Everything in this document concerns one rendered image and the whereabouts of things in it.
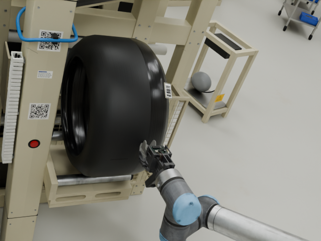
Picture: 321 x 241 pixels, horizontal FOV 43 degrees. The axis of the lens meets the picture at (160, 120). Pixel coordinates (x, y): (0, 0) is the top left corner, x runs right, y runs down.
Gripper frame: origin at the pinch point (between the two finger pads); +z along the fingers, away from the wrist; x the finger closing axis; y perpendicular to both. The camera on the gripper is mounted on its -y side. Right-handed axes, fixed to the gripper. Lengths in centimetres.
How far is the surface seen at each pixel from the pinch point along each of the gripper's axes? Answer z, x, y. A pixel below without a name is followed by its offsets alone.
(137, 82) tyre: 11.1, 3.0, 20.9
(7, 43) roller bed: 74, 39, 5
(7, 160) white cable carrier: 25, 43, -23
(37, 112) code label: 21.3, 34.4, 1.6
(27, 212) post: 27, 32, -55
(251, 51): 168, -184, -24
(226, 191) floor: 84, -138, -113
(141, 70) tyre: 15.1, 0.7, 23.9
